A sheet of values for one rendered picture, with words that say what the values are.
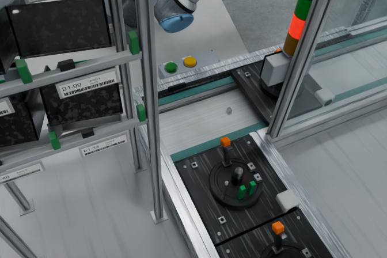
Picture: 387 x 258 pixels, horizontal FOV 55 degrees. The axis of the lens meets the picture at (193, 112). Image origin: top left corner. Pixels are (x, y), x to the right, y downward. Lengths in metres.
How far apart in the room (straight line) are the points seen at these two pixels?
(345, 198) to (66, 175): 0.82
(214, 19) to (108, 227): 0.97
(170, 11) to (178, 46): 0.20
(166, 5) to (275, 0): 2.14
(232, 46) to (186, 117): 0.45
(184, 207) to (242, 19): 2.31
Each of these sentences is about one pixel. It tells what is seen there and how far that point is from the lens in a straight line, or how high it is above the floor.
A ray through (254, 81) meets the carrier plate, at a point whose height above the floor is 0.97.
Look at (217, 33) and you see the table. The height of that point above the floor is 0.86.
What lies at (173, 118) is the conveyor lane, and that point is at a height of 0.92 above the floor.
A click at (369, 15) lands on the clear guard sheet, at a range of 0.96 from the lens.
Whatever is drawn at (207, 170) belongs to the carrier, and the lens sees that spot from 1.00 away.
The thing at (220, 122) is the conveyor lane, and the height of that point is 0.92.
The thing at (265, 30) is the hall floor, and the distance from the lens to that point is 3.03.
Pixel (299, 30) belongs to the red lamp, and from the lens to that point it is 0.85.
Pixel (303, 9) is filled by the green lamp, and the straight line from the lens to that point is 0.82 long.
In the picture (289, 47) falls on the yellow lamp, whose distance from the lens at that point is 0.88.
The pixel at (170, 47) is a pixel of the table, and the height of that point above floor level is 0.86.
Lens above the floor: 1.84
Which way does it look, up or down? 51 degrees down
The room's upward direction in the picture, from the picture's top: 4 degrees clockwise
